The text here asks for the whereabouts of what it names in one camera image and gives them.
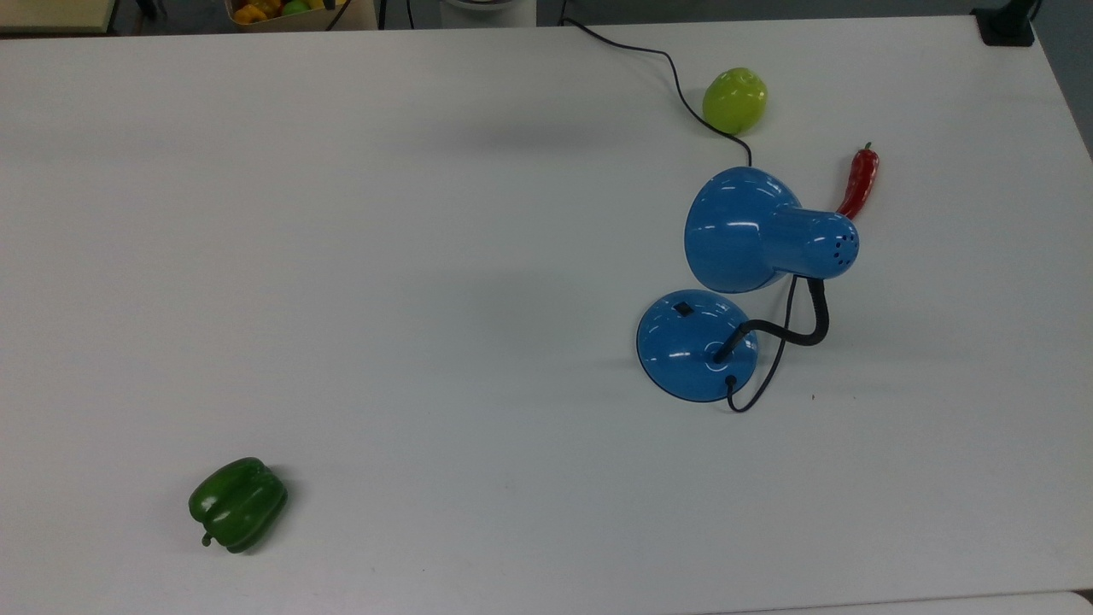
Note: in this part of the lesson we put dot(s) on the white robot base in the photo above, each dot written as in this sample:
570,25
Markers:
487,10

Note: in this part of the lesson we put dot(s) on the blue desk lamp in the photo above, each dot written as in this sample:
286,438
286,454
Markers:
734,231

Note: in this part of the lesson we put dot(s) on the green apple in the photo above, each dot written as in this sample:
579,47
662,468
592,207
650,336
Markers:
734,101

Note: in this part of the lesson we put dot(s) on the red chili pepper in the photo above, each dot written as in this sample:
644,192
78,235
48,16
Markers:
861,181

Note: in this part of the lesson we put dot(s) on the cardboard box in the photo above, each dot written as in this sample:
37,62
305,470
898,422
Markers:
359,19

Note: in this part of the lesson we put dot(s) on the green bell pepper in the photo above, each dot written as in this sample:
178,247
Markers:
237,504

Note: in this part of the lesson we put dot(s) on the yellow orange toy fruit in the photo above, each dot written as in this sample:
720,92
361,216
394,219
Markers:
252,11

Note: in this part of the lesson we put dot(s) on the white adjacent table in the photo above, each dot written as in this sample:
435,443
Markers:
939,605

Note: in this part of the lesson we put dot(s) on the wooden side table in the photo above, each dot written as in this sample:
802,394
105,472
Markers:
51,15

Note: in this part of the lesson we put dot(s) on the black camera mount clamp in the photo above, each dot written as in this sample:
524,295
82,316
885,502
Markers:
1006,24

